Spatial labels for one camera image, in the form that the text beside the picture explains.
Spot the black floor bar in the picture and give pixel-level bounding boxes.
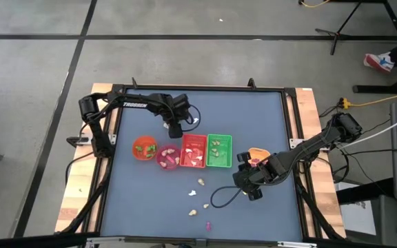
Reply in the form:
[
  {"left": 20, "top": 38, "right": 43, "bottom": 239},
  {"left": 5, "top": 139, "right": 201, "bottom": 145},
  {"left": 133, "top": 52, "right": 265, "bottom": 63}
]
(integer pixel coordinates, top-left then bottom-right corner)
[{"left": 0, "top": 232, "right": 101, "bottom": 248}]

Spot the white cable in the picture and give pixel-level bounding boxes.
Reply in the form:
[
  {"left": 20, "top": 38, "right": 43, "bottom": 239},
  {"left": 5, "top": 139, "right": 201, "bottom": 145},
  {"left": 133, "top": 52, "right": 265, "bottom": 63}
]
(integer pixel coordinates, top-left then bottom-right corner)
[{"left": 343, "top": 109, "right": 397, "bottom": 149}]

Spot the yellow extension cord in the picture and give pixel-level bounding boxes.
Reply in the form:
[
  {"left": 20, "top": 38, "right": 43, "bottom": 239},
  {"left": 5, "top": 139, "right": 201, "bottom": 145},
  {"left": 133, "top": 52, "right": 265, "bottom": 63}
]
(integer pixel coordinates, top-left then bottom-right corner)
[{"left": 338, "top": 87, "right": 397, "bottom": 110}]

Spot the yellow floor cable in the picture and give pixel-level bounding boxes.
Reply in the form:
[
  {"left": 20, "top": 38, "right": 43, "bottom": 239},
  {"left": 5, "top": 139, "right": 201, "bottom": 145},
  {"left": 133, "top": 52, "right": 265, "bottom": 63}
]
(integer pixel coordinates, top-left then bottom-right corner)
[{"left": 298, "top": 0, "right": 331, "bottom": 8}]

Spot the black tripod stand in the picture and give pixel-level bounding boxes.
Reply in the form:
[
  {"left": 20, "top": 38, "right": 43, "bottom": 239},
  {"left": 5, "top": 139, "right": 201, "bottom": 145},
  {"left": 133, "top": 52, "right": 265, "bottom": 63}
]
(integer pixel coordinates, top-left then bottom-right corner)
[{"left": 314, "top": 2, "right": 361, "bottom": 56}]

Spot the pink round bowl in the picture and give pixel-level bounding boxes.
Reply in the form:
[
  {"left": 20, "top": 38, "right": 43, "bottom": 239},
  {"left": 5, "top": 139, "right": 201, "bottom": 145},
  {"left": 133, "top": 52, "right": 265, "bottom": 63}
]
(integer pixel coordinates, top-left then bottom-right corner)
[{"left": 156, "top": 144, "right": 182, "bottom": 170}]

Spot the person's shoe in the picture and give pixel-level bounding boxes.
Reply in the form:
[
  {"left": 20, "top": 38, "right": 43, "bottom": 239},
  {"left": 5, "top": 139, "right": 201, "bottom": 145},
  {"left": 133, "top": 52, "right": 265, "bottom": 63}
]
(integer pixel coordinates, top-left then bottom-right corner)
[{"left": 363, "top": 52, "right": 395, "bottom": 73}]

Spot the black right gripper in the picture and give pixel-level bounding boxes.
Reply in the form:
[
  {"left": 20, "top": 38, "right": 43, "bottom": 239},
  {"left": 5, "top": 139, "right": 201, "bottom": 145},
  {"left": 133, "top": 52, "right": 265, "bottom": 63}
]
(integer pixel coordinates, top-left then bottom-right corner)
[{"left": 232, "top": 160, "right": 284, "bottom": 202}]

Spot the yellow plastic bin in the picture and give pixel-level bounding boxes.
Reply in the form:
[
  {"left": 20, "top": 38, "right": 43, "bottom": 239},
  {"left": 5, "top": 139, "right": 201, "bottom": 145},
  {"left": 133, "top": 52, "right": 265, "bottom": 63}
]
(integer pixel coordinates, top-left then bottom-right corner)
[{"left": 247, "top": 147, "right": 271, "bottom": 167}]

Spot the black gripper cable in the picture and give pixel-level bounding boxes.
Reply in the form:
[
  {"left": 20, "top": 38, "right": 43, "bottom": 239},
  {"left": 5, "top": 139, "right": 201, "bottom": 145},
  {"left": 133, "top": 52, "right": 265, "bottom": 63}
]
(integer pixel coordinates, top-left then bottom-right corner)
[
  {"left": 210, "top": 185, "right": 245, "bottom": 209},
  {"left": 181, "top": 104, "right": 202, "bottom": 133}
]

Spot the green plastic basket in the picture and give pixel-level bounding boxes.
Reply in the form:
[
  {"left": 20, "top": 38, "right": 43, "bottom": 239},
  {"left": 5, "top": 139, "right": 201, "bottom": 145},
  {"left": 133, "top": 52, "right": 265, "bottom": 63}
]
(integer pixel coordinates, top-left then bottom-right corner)
[{"left": 206, "top": 134, "right": 233, "bottom": 169}]

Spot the black table leg strut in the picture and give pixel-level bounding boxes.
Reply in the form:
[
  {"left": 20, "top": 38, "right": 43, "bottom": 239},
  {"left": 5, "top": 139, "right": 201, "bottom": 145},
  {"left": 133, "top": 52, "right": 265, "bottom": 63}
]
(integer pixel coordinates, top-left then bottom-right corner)
[
  {"left": 55, "top": 161, "right": 115, "bottom": 237},
  {"left": 294, "top": 172, "right": 346, "bottom": 240}
]

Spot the orange round bowl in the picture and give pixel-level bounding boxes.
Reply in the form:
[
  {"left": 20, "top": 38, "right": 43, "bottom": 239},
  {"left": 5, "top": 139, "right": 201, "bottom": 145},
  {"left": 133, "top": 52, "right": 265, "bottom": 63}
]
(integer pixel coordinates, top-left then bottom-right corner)
[{"left": 132, "top": 136, "right": 159, "bottom": 161}]

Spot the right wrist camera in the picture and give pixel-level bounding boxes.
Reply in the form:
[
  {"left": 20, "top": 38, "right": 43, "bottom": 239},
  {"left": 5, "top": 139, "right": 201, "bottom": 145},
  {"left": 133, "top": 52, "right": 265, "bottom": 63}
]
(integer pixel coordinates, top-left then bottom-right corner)
[{"left": 236, "top": 150, "right": 254, "bottom": 173}]

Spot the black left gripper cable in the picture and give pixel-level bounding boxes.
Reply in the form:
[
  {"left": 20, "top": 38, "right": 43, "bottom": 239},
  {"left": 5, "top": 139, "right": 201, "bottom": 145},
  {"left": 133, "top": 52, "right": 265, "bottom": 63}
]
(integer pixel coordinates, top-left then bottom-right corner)
[{"left": 181, "top": 104, "right": 202, "bottom": 133}]

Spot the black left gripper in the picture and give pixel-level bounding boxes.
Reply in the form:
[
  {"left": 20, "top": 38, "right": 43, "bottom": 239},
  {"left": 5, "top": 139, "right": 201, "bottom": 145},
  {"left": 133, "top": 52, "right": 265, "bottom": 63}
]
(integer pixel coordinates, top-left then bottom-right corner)
[{"left": 156, "top": 94, "right": 185, "bottom": 139}]

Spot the wooden side board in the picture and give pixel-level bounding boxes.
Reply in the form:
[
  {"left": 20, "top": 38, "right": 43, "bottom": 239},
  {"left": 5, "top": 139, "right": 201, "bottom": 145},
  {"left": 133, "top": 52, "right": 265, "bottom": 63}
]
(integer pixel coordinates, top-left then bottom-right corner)
[
  {"left": 293, "top": 87, "right": 347, "bottom": 238},
  {"left": 54, "top": 82, "right": 123, "bottom": 234}
]

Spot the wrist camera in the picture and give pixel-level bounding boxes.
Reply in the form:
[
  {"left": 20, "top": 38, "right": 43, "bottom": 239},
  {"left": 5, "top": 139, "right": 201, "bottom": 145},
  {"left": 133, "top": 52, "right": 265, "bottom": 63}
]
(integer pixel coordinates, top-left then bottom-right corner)
[
  {"left": 236, "top": 150, "right": 254, "bottom": 173},
  {"left": 173, "top": 93, "right": 191, "bottom": 111}
]

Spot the silver aluminium rail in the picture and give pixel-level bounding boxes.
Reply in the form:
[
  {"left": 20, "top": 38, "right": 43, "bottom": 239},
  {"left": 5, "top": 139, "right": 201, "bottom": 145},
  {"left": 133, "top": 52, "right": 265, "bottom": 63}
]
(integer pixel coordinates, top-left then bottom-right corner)
[{"left": 85, "top": 236, "right": 318, "bottom": 248}]

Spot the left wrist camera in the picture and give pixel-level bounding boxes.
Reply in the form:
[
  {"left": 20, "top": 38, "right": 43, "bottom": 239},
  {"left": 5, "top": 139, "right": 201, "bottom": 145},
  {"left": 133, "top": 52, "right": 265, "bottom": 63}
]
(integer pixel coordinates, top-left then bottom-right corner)
[{"left": 173, "top": 93, "right": 191, "bottom": 111}]

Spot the red plastic basket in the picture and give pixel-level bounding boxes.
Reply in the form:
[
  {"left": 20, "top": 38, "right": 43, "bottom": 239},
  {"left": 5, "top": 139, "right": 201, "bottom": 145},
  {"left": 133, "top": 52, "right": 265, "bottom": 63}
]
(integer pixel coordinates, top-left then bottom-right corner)
[{"left": 180, "top": 134, "right": 208, "bottom": 169}]

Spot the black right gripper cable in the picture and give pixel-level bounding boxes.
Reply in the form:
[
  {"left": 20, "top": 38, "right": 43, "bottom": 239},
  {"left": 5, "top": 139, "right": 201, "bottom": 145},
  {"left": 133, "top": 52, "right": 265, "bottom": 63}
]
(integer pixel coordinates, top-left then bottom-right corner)
[{"left": 210, "top": 185, "right": 245, "bottom": 209}]

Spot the white box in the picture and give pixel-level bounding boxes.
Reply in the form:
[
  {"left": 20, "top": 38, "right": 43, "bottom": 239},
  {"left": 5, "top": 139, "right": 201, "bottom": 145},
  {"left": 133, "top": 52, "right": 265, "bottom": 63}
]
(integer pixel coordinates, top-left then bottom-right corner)
[{"left": 334, "top": 182, "right": 375, "bottom": 238}]

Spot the black desk leg frame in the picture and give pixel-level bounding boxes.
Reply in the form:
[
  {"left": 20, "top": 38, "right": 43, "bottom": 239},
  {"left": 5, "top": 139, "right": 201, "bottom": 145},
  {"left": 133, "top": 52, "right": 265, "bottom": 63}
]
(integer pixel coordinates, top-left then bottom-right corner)
[{"left": 352, "top": 0, "right": 397, "bottom": 94}]

